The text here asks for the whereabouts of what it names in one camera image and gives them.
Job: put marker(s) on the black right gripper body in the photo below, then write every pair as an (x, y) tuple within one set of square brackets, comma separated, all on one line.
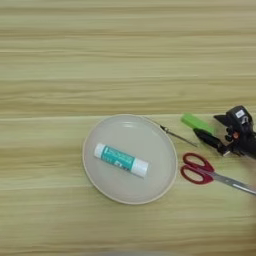
[(245, 143)]

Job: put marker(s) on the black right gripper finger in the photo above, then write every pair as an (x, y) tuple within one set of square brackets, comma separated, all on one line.
[(211, 140), (223, 119)]

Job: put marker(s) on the green rectangular eraser block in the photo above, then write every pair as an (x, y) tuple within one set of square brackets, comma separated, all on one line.
[(195, 122)]

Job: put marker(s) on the white teal glue stick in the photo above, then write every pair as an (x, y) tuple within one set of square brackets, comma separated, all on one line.
[(120, 160)]

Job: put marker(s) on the thin metal pointed tool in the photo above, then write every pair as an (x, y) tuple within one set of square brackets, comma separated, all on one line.
[(180, 136)]

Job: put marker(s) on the beige round plate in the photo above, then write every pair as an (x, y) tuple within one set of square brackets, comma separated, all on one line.
[(110, 186)]

